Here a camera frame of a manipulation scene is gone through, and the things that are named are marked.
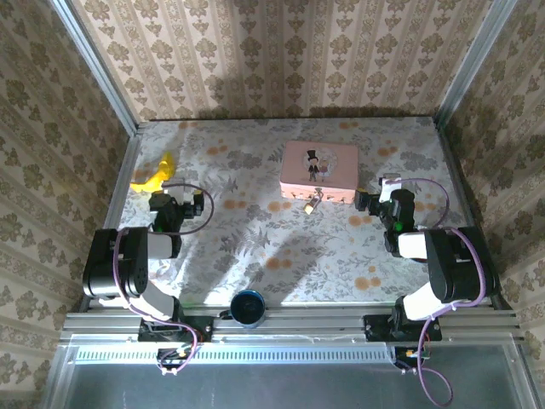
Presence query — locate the aluminium side rail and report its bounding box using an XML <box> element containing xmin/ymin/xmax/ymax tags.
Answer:
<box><xmin>433</xmin><ymin>118</ymin><xmax>502</xmax><ymax>310</ymax></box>
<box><xmin>103</xmin><ymin>131</ymin><xmax>144</xmax><ymax>233</ymax></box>

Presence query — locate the brass padlock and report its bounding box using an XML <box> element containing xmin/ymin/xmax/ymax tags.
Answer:
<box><xmin>302</xmin><ymin>190</ymin><xmax>325</xmax><ymax>216</ymax></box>

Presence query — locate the pink tin box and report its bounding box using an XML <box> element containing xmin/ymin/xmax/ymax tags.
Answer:
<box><xmin>279</xmin><ymin>141</ymin><xmax>359</xmax><ymax>204</ymax></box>

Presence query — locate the aluminium corner post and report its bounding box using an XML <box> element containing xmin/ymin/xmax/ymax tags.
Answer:
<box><xmin>434</xmin><ymin>0</ymin><xmax>519</xmax><ymax>127</ymax></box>
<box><xmin>49</xmin><ymin>0</ymin><xmax>141</xmax><ymax>135</ymax></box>

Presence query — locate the white slotted cable duct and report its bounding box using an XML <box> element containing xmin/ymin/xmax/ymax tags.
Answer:
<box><xmin>75</xmin><ymin>344</ymin><xmax>399</xmax><ymax>365</ymax></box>

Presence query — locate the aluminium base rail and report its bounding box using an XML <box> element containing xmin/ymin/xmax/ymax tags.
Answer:
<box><xmin>59</xmin><ymin>304</ymin><xmax>523</xmax><ymax>344</ymax></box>

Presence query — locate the yellow banana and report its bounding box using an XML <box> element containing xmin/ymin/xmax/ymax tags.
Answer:
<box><xmin>129</xmin><ymin>152</ymin><xmax>178</xmax><ymax>195</ymax></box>

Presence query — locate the blue mug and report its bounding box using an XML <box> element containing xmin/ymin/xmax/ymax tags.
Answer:
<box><xmin>219</xmin><ymin>289</ymin><xmax>267</xmax><ymax>330</ymax></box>

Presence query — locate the grey metal sheet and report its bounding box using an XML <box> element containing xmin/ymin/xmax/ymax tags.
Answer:
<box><xmin>44</xmin><ymin>340</ymin><xmax>537</xmax><ymax>409</ymax></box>

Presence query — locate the small connector board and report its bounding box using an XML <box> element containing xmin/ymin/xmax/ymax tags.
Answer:
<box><xmin>393</xmin><ymin>345</ymin><xmax>432</xmax><ymax>376</ymax></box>
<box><xmin>156</xmin><ymin>347</ymin><xmax>193</xmax><ymax>377</ymax></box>

